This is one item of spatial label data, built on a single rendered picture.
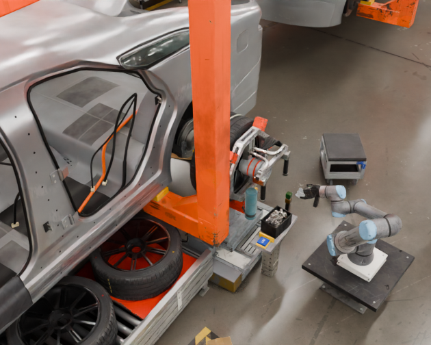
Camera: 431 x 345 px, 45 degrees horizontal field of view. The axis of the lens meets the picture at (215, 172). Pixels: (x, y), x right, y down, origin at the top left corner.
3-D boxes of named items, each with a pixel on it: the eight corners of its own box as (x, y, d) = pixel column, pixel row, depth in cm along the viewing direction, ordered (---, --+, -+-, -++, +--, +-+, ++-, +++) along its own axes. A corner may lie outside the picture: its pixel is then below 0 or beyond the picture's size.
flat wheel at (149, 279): (116, 224, 420) (112, 203, 404) (195, 241, 405) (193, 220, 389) (77, 289, 371) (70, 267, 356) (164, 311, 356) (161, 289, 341)
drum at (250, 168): (247, 165, 395) (247, 150, 386) (272, 175, 386) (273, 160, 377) (237, 175, 386) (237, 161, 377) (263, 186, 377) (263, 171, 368)
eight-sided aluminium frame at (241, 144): (259, 171, 421) (263, 115, 386) (267, 174, 418) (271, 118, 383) (222, 211, 386) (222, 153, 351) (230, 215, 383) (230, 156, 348)
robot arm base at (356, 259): (378, 255, 380) (382, 247, 373) (362, 270, 371) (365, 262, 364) (357, 240, 390) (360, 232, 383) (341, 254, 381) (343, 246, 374)
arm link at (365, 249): (377, 253, 370) (382, 238, 357) (354, 257, 367) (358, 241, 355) (369, 237, 380) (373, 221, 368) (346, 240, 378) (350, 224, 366)
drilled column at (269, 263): (267, 263, 422) (269, 227, 395) (278, 269, 418) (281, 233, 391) (260, 272, 416) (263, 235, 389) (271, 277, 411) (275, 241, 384)
